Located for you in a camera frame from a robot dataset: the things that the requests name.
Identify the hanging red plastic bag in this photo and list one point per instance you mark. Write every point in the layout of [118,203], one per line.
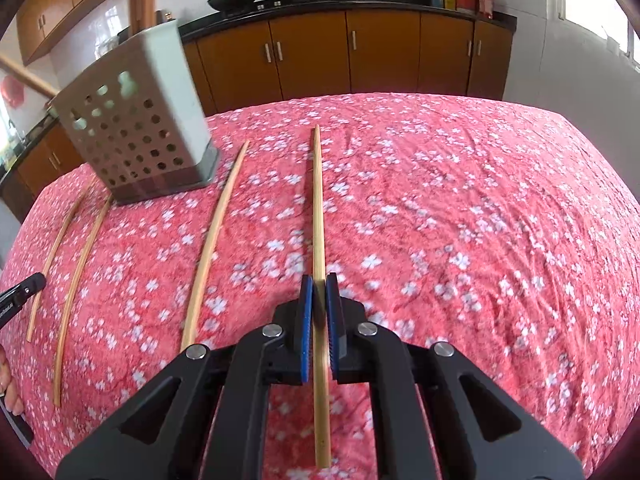
[11,91]

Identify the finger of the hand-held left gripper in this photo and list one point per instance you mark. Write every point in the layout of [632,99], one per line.
[22,295]

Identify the person's left hand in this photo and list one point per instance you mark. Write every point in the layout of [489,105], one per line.
[7,385]

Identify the wooden upper cabinet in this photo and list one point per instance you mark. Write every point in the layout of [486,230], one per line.
[65,0]

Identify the black kitchen countertop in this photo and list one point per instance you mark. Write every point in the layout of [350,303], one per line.
[350,5]

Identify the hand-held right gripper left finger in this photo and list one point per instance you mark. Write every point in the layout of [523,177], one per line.
[305,330]

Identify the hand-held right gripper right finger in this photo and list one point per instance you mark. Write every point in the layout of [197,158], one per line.
[335,330]

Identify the wooden lower cabinets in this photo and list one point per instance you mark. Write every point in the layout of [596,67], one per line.
[380,55]

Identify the window with white frame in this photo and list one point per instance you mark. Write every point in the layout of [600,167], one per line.
[595,5]

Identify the perforated pale green utensil holder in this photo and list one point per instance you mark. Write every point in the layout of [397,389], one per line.
[135,125]

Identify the red floral tablecloth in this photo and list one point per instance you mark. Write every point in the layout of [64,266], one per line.
[425,235]

